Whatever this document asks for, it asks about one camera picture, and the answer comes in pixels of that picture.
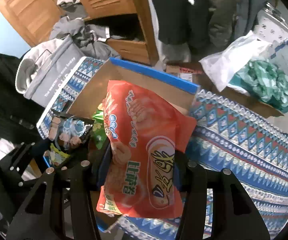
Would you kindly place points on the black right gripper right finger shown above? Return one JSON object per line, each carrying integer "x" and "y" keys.
{"x": 235, "y": 215}

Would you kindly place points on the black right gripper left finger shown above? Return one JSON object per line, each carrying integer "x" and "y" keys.
{"x": 63, "y": 199}

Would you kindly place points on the black snack bag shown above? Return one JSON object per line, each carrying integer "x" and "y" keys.
{"x": 66, "y": 133}

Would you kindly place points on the green bean snack bag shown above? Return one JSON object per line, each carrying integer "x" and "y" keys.
{"x": 98, "y": 132}

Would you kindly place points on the red snack bag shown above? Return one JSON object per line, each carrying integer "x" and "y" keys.
{"x": 144, "y": 131}

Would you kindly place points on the patterned blue bed cover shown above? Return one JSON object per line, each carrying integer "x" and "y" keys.
{"x": 228, "y": 135}

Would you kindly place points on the blue cardboard box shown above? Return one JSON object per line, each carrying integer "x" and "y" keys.
{"x": 147, "y": 135}

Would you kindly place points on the flat brown cardboard box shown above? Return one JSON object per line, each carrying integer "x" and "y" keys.
{"x": 202, "y": 79}

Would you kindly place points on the grey cooler bag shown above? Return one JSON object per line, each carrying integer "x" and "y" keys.
{"x": 45, "y": 67}

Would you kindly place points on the green plastic bag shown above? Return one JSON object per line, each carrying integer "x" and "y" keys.
{"x": 264, "y": 81}

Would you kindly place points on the white plastic bag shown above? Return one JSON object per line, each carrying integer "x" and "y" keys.
{"x": 221, "y": 67}

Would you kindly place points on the grey clothes pile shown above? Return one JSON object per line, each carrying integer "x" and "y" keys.
{"x": 89, "y": 38}

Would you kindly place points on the white perforated basket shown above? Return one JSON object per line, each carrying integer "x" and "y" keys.
{"x": 270, "y": 25}

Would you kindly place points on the dark hanging jacket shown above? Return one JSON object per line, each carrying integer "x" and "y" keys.
{"x": 197, "y": 23}

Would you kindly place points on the wooden wardrobe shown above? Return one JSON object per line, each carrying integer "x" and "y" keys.
{"x": 33, "y": 20}

